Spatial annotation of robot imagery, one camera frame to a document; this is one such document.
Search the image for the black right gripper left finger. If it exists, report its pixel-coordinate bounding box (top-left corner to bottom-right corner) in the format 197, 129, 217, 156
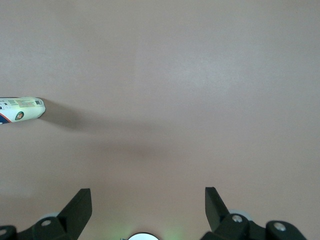
0, 188, 93, 240

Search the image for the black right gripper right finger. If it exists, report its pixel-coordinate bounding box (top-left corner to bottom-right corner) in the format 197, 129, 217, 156
199, 186, 308, 240

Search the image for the Roland Garros tennis ball can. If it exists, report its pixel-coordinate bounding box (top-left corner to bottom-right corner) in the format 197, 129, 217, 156
0, 96, 47, 127

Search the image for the brown table mat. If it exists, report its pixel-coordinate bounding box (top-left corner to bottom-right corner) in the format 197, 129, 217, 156
0, 0, 320, 240

